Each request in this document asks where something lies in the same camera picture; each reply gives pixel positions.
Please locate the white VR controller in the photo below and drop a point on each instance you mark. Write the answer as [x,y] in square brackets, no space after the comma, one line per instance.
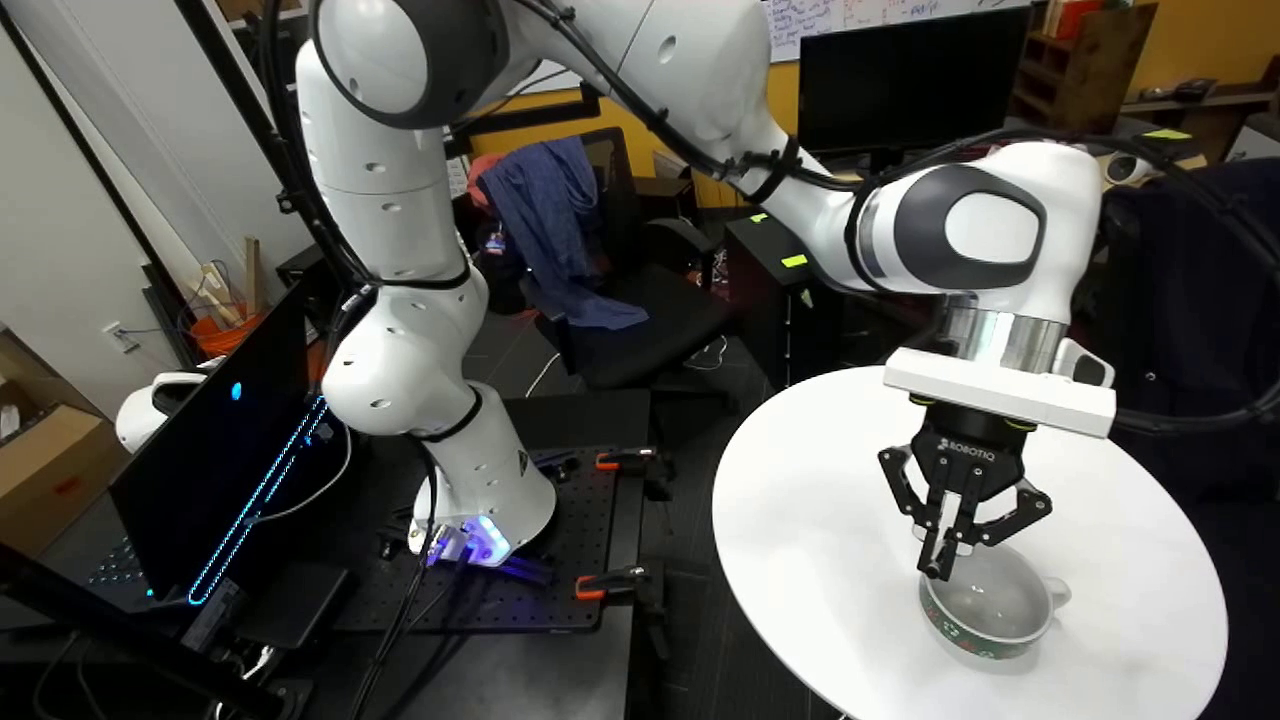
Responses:
[1133,165]

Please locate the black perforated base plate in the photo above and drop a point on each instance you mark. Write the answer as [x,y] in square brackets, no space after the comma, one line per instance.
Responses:
[586,535]

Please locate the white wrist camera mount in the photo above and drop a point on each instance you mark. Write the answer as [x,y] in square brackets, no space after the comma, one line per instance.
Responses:
[1001,395]

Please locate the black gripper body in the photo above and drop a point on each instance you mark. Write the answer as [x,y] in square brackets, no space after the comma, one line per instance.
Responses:
[972,454]

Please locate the brown cardboard box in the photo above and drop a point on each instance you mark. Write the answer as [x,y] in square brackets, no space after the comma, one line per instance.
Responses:
[53,466]

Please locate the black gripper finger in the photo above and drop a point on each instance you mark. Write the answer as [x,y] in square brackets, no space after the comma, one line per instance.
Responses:
[937,525]
[1004,516]

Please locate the black computer monitor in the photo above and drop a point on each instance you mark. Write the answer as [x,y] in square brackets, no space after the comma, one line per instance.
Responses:
[923,82]

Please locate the blue jacket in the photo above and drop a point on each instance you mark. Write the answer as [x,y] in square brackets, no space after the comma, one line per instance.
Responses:
[563,226]

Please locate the black laptop with blue light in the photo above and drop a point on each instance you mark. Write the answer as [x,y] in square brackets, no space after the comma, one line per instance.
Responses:
[201,466]

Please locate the white round device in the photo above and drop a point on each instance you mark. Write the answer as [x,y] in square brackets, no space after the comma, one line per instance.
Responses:
[155,407]

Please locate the white wall outlet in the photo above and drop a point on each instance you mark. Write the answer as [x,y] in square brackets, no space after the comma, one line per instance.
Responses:
[122,334]

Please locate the orange bin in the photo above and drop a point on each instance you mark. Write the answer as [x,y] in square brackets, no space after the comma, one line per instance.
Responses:
[227,323]

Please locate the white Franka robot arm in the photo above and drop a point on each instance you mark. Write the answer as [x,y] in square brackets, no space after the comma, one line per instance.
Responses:
[402,203]

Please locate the dark chair with black jacket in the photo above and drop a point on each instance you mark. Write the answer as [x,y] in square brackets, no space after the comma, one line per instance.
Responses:
[1200,292]

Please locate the black computer tower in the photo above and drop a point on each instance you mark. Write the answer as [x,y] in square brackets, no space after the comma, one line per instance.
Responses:
[801,307]

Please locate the black office chair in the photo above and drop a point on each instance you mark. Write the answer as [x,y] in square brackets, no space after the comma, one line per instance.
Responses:
[652,334]

